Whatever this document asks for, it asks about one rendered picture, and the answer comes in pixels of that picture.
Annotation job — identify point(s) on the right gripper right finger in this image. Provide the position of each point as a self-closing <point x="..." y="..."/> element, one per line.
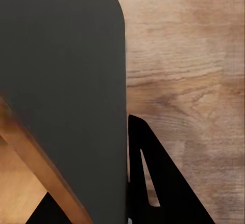
<point x="178" y="202"/>

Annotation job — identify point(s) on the trash can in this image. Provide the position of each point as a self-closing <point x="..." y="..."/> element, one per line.
<point x="63" y="109"/>

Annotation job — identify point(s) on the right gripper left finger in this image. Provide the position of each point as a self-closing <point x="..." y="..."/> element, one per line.
<point x="48" y="212"/>

